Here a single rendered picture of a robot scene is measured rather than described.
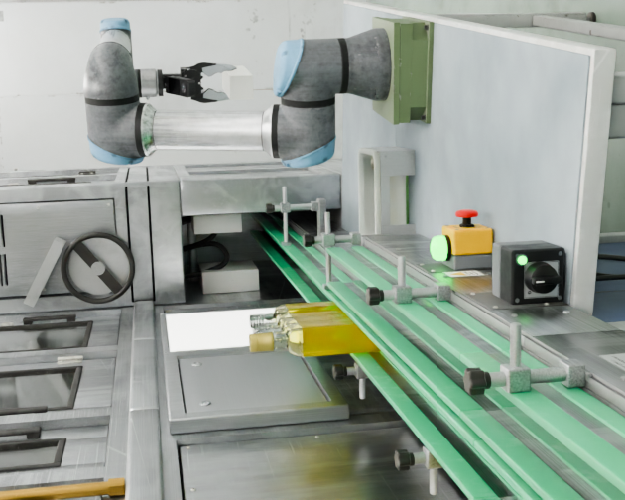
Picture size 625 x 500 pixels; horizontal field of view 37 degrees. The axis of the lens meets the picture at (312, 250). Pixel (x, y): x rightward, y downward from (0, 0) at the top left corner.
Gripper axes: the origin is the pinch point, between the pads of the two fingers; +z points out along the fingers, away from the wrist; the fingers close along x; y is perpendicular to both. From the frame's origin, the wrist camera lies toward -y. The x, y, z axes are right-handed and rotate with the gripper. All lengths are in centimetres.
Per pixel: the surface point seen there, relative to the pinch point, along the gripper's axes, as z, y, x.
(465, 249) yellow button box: 29, -109, 16
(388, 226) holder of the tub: 28, -60, 25
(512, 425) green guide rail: 18, -160, 22
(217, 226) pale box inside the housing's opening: -3, 29, 48
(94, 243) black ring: -40, 18, 48
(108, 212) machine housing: -36, 21, 40
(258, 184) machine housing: 8.8, 20.6, 33.2
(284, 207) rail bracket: 13.4, -1.2, 35.3
